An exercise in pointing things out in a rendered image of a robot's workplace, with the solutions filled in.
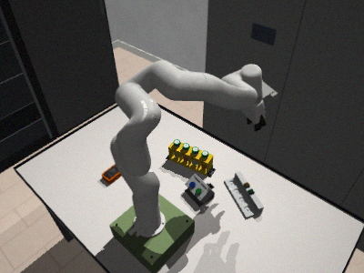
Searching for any orange handheld multimeter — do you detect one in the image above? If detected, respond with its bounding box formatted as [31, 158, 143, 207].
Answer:
[102, 165, 121, 184]

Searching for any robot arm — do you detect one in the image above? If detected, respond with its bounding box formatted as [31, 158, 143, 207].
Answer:
[110, 60, 278, 238]

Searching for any grey button housing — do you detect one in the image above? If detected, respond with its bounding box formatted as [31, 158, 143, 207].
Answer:
[185, 174, 215, 207]

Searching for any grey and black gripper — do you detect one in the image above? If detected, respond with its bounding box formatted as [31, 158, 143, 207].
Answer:
[241, 99, 266, 132]

